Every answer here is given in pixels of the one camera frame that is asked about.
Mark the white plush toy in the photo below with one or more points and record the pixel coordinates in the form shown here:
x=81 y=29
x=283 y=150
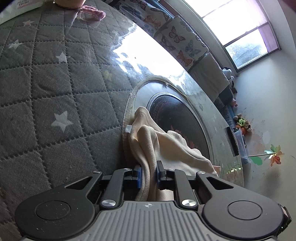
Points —
x=228 y=74

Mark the clear plastic storage box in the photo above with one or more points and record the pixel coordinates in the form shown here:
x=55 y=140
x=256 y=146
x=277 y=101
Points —
x=241 y=146

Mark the white tissue pack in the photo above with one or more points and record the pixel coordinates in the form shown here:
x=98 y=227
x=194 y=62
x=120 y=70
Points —
x=18 y=8

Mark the butterfly print cushion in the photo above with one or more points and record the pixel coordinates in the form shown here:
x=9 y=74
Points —
x=143 y=11
x=182 y=44

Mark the large window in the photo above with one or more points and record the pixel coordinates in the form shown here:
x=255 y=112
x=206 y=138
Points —
x=231 y=20

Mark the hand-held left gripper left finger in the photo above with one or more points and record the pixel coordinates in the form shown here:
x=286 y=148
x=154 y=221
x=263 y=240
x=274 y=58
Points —
x=138 y=178

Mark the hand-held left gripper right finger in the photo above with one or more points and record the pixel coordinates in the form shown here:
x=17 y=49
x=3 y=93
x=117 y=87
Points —
x=159 y=173

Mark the pink cartoon face bottle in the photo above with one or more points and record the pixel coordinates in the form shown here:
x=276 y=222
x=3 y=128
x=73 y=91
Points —
x=69 y=3

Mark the colourful paper pinwheel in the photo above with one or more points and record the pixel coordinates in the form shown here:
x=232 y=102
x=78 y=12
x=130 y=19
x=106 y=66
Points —
x=275 y=156

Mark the plain grey cushion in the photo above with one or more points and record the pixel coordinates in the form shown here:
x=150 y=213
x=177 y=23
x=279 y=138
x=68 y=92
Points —
x=211 y=74

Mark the cream cloth garment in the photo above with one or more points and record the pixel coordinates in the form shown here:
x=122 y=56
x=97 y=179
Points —
x=161 y=148

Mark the grey star quilted table cover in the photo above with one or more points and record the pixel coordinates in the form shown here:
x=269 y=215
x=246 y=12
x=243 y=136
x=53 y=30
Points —
x=57 y=92

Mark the pink plush toy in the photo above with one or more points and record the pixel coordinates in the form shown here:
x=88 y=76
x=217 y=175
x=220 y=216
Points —
x=234 y=102

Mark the pink hair scrunchie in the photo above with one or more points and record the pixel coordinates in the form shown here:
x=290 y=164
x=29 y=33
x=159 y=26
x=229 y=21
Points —
x=93 y=12

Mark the stuffed toys pile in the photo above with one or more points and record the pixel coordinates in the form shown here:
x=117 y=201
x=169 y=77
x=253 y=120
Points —
x=244 y=124

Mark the black rectangular box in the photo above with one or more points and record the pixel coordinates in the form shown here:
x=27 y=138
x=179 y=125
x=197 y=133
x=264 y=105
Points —
x=232 y=141

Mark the green leaf wall sticker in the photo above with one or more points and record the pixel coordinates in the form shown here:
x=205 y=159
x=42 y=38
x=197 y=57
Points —
x=256 y=160

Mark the round black built-in hotplate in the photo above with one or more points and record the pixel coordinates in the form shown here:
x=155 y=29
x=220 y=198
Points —
x=180 y=120

